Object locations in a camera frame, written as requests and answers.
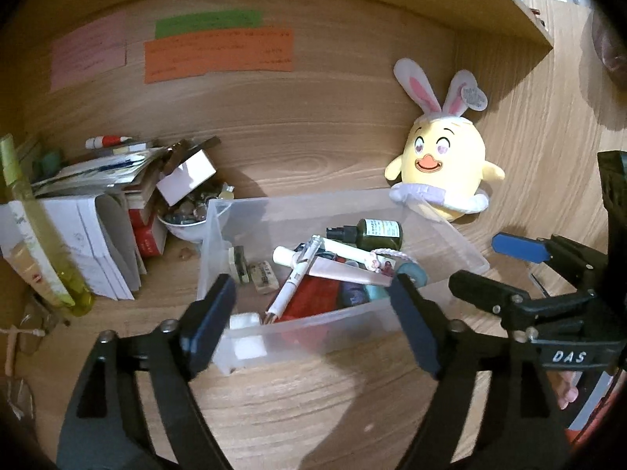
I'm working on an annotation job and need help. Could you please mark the white eraser with sleeve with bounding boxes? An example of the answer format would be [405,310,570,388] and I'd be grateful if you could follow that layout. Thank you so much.
[247,260,281,295]

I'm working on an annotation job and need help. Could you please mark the small white cardboard box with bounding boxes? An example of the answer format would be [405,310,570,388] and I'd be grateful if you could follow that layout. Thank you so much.
[156,149,217,206]

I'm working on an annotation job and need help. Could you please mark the clear plastic drawer bin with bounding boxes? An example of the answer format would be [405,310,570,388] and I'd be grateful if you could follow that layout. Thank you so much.
[196,188,491,377]

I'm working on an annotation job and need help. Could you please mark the tan sunscreen bottle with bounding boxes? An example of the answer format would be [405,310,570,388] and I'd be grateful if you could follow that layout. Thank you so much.
[10,240,54,299]

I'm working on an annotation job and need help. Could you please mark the dark green pump bottle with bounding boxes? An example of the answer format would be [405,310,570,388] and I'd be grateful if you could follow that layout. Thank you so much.
[326,219,403,250]

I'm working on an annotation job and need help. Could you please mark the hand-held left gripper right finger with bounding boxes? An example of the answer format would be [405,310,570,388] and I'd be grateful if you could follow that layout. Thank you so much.
[388,273,571,470]

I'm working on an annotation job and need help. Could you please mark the green paper note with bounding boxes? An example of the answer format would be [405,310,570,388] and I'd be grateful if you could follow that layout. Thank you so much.
[154,10,263,39]

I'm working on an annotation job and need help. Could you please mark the wooden shelf board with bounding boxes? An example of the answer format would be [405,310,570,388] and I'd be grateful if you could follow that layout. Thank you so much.
[465,0,555,50]

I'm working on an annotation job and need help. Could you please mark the braided bracelet with charm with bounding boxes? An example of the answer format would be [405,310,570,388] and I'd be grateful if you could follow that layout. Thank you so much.
[365,249,419,272]

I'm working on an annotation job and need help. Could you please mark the red box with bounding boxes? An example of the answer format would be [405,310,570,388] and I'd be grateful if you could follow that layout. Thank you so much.
[132,225,167,259]
[128,208,162,228]

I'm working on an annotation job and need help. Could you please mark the pink paper note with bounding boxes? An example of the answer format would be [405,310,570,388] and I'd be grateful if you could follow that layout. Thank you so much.
[49,12,128,93]

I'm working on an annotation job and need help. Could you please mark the red foil packet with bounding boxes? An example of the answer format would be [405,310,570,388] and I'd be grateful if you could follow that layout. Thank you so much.
[281,274,344,348]

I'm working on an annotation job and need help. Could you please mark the person's right hand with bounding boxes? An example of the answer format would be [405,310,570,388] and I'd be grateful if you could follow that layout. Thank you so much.
[553,371,585,409]

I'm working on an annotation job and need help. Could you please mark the yellow chick plush bunny ears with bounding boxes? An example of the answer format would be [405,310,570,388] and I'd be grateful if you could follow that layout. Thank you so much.
[383,58,505,222]

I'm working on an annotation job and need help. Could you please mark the green black washi tape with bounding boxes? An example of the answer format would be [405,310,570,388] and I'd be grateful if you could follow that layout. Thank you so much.
[228,246,250,285]

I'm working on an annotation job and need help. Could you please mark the folded white papers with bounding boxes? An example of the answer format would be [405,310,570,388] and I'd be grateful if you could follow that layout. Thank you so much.
[29,193,148,302]

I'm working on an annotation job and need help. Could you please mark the stack of paper leaflets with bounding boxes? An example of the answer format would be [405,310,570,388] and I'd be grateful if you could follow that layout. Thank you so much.
[32,144,167,197]

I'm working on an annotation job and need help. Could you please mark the wooden stick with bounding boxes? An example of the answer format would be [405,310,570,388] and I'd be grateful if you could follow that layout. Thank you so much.
[4,330,20,378]

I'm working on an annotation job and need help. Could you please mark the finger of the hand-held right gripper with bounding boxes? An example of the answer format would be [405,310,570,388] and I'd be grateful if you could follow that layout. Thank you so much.
[491,233,611,295]
[449,269,536,334]

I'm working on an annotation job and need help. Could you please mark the orange paper note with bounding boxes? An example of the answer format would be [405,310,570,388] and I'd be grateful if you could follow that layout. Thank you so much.
[143,28,295,85]

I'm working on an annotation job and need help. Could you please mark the pink tube with white cap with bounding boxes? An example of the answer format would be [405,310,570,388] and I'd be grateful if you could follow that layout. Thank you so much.
[273,246,395,289]

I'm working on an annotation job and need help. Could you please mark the pale pink lipstick tube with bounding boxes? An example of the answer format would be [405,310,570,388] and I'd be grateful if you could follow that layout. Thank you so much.
[321,237,378,268]

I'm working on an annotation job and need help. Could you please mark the eyeglasses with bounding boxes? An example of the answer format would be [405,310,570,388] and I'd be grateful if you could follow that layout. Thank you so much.
[10,294,62,357]

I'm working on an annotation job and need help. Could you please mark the blue tape ring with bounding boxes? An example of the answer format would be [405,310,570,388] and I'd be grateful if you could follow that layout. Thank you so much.
[394,262,429,287]

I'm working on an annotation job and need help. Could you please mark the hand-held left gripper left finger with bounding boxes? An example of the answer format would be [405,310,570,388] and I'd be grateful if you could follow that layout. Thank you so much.
[58,273,238,470]

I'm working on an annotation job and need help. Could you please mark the red and white pen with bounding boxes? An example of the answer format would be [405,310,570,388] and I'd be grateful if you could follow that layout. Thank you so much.
[85,134,133,150]

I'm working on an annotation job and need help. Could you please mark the dark purple spray bottle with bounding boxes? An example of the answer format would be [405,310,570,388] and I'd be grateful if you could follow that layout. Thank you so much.
[335,279,370,309]

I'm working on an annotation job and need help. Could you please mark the yellow green spray bottle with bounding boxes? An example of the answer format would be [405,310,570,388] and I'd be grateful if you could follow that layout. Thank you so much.
[0,134,95,316]

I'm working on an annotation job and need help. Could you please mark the dark red round object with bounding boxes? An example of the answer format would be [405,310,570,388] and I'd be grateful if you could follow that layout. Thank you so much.
[590,7,627,94]

